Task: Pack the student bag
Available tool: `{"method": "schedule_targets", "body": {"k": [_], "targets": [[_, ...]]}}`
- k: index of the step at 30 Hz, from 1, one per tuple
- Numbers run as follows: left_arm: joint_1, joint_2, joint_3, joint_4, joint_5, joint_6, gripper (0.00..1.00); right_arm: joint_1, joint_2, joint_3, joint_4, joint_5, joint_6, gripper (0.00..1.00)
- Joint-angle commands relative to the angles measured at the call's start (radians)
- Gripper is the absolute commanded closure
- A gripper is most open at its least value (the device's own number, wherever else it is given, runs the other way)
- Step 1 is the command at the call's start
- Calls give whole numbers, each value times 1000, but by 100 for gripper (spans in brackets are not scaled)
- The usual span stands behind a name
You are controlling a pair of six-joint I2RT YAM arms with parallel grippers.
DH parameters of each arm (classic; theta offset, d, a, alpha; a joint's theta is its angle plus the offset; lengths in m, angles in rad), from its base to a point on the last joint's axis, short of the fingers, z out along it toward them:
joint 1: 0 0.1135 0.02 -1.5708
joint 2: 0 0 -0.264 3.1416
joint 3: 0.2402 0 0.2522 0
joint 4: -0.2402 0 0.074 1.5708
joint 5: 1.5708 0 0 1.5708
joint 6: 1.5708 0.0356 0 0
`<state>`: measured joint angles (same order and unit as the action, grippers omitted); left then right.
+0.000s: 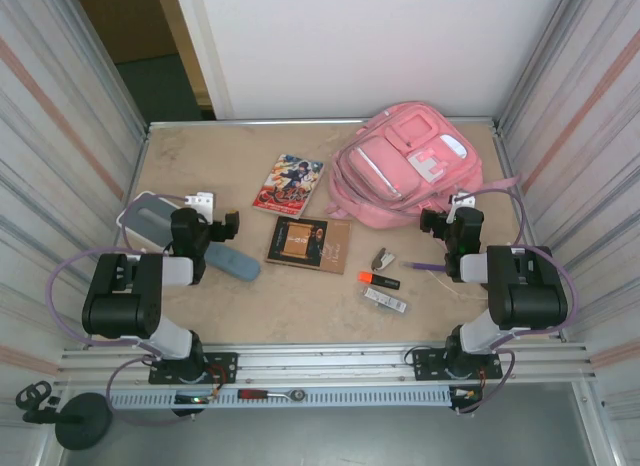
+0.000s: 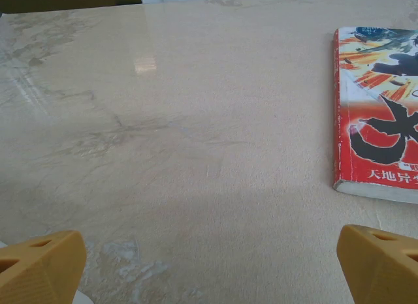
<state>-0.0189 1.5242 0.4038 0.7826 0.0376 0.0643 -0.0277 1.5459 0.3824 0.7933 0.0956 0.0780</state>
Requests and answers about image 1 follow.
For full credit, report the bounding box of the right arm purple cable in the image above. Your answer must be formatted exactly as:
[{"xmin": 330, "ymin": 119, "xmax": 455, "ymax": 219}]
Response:
[{"xmin": 457, "ymin": 178, "xmax": 580, "ymax": 417}]

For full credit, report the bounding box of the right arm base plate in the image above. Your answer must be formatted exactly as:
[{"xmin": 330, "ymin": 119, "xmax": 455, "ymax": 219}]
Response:
[{"xmin": 413, "ymin": 348, "xmax": 503, "ymax": 382}]

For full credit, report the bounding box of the purple pen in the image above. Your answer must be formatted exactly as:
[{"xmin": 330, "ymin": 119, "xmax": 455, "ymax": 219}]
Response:
[{"xmin": 403, "ymin": 259, "xmax": 449, "ymax": 275}]

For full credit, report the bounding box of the brown wooden door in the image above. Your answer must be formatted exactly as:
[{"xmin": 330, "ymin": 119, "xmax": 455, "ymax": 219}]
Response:
[{"xmin": 72, "ymin": 0, "xmax": 211, "ymax": 107}]

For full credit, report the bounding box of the white slotted cable duct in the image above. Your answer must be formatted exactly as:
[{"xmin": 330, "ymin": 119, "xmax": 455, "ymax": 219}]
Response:
[{"xmin": 108, "ymin": 388, "xmax": 454, "ymax": 410}]

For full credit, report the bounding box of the black round stand base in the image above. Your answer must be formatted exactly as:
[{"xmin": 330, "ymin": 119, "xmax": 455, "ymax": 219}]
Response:
[{"xmin": 54, "ymin": 393, "xmax": 112, "ymax": 450}]

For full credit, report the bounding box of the red manga book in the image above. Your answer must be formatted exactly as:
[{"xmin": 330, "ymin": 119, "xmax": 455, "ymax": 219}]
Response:
[{"xmin": 251, "ymin": 153, "xmax": 325, "ymax": 221}]

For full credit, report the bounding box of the red handled ratchet wrench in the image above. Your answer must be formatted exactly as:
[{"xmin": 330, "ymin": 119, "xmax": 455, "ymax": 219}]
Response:
[{"xmin": 237, "ymin": 388, "xmax": 307, "ymax": 402}]

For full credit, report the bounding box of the black clamp holder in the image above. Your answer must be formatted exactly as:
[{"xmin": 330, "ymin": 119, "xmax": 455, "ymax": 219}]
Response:
[{"xmin": 14, "ymin": 380, "xmax": 59, "ymax": 425}]

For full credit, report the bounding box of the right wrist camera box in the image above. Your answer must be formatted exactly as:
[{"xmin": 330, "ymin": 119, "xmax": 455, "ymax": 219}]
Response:
[{"xmin": 451, "ymin": 190, "xmax": 476, "ymax": 223}]

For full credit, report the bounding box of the orange black highlighter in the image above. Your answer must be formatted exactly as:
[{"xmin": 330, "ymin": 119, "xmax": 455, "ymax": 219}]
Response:
[{"xmin": 357, "ymin": 271, "xmax": 402, "ymax": 291}]

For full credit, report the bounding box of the white grey square box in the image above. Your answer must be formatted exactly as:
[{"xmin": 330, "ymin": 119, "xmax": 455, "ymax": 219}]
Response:
[{"xmin": 116, "ymin": 189, "xmax": 176, "ymax": 250}]

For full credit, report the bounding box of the blue pencil case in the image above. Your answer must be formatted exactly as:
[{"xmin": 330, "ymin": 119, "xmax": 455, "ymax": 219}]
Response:
[{"xmin": 204, "ymin": 240, "xmax": 262, "ymax": 283}]

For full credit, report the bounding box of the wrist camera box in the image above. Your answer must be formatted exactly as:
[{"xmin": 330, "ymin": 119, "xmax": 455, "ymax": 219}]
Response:
[
  {"xmin": 451, "ymin": 190, "xmax": 476, "ymax": 223},
  {"xmin": 182, "ymin": 190, "xmax": 217, "ymax": 211}
]

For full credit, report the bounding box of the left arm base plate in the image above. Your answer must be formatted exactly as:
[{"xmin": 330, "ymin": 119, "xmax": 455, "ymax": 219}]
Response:
[{"xmin": 148, "ymin": 352, "xmax": 239, "ymax": 386}]

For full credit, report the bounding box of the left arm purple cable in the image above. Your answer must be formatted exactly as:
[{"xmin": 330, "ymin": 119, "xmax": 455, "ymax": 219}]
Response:
[{"xmin": 47, "ymin": 192, "xmax": 221, "ymax": 427}]

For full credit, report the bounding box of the brown paperback book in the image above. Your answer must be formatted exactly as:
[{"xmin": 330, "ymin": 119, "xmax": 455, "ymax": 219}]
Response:
[{"xmin": 263, "ymin": 215, "xmax": 353, "ymax": 276}]

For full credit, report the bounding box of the pink backpack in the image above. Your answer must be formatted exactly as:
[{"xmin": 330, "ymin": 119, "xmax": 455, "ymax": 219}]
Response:
[{"xmin": 324, "ymin": 100, "xmax": 522, "ymax": 231}]

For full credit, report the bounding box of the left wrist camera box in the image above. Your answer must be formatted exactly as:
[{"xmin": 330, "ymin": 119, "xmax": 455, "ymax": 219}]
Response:
[{"xmin": 182, "ymin": 190, "xmax": 217, "ymax": 211}]

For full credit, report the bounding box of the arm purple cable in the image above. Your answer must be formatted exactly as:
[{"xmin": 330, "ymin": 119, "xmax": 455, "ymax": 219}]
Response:
[
  {"xmin": 47, "ymin": 192, "xmax": 221, "ymax": 427},
  {"xmin": 457, "ymin": 178, "xmax": 580, "ymax": 417}
]

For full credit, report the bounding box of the aluminium mounting rail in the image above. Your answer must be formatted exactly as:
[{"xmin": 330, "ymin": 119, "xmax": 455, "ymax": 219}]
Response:
[{"xmin": 58, "ymin": 341, "xmax": 599, "ymax": 387}]

